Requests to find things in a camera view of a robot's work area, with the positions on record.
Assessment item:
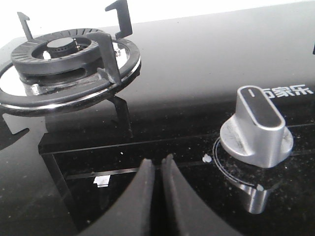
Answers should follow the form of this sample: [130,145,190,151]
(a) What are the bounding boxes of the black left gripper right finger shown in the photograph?
[161,154,240,236]

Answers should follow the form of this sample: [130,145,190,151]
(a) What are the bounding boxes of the left black pot support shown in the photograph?
[0,0,141,111]

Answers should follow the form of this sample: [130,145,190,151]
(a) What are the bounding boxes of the black glass gas stove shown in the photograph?
[0,1,315,236]

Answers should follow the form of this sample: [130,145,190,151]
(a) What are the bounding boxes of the silver left stove knob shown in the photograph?
[220,86,293,168]

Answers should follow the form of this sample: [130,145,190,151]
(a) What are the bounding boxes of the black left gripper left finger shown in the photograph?
[79,159,155,236]

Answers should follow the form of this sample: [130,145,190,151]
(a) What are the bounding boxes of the left black gas burner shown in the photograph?
[11,28,103,86]

